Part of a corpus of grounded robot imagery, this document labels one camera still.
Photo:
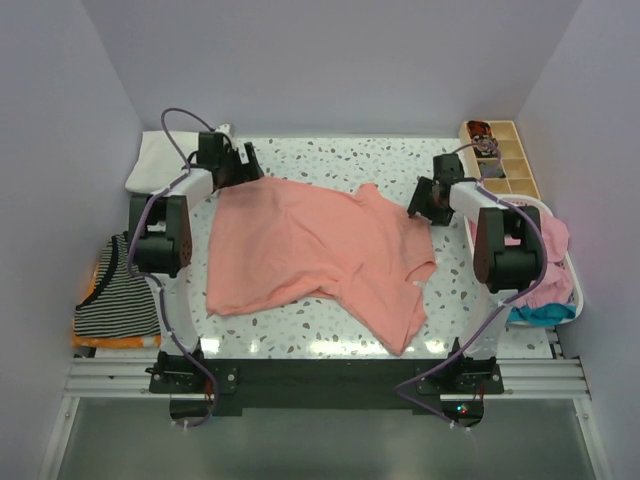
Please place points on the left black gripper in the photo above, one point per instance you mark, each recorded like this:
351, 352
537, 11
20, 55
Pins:
246, 172

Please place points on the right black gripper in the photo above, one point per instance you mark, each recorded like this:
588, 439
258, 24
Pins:
418, 204

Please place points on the salmon pink t shirt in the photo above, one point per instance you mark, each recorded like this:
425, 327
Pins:
274, 241

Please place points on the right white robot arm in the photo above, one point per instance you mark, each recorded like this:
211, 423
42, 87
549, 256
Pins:
478, 343

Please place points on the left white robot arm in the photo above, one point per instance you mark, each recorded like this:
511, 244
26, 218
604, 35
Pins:
161, 244

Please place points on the wooden compartment organizer box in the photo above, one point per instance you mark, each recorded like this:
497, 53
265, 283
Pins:
514, 175

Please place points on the rolled dark socks in organizer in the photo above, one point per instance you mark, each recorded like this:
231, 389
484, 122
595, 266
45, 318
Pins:
481, 135

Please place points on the folded white t shirt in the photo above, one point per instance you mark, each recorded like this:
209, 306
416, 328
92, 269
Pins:
158, 164

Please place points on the white laundry basket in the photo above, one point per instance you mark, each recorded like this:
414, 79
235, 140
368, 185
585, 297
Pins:
520, 248

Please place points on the light pink garment in basket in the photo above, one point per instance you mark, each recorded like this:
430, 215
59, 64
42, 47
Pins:
557, 284

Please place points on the blue garment in basket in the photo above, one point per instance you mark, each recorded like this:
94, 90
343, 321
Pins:
549, 315

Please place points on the black white striped shirt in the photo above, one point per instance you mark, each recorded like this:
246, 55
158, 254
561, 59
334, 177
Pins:
120, 305

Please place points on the folded orange t shirt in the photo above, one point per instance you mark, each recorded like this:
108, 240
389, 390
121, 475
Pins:
136, 342

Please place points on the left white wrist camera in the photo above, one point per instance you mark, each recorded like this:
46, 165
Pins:
227, 129

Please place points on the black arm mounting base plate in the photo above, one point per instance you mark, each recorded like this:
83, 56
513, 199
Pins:
229, 387

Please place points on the aluminium rail frame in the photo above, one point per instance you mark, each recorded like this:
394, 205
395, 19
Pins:
126, 377

